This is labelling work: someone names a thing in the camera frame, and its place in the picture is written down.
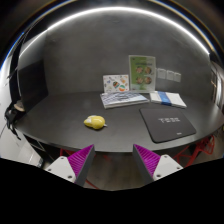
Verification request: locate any green standing poster card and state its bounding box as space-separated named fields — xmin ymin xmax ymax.
xmin=129 ymin=55 xmax=156 ymax=93

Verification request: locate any grey patterned magazine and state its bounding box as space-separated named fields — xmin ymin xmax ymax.
xmin=100 ymin=92 xmax=149 ymax=109

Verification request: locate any red metal table frame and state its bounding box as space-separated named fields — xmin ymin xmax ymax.
xmin=174 ymin=135 xmax=215 ymax=167

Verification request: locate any black bag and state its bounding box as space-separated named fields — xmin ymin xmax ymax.
xmin=4 ymin=100 xmax=25 ymax=139

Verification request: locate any black mouse pad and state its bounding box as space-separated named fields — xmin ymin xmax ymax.
xmin=140 ymin=108 xmax=196 ymax=143

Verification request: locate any white wall switch panel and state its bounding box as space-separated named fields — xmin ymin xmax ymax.
xmin=157 ymin=68 xmax=181 ymax=82

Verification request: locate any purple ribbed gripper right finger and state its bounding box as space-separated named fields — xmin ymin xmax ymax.
xmin=133 ymin=144 xmax=182 ymax=184

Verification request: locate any yellow computer mouse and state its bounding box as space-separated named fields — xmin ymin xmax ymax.
xmin=84 ymin=115 xmax=106 ymax=130

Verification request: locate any white and blue booklet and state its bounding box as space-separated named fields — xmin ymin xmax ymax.
xmin=149 ymin=91 xmax=187 ymax=108

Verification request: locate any white sticker card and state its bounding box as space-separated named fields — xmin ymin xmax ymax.
xmin=103 ymin=74 xmax=129 ymax=93

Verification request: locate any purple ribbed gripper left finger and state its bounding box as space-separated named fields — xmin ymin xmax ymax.
xmin=46 ymin=145 xmax=95 ymax=186

